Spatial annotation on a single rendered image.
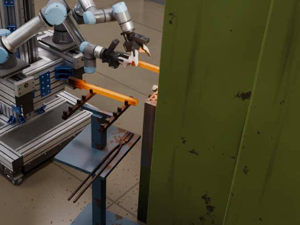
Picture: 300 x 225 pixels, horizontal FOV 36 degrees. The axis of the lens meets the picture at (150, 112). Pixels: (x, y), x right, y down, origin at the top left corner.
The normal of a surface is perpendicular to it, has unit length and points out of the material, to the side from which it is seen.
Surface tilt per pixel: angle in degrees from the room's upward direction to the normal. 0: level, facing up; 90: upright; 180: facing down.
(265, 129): 90
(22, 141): 0
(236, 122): 90
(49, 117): 0
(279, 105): 90
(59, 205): 0
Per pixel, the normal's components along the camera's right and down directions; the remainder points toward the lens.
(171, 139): -0.49, 0.47
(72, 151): 0.06, -0.82
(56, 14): 0.25, 0.50
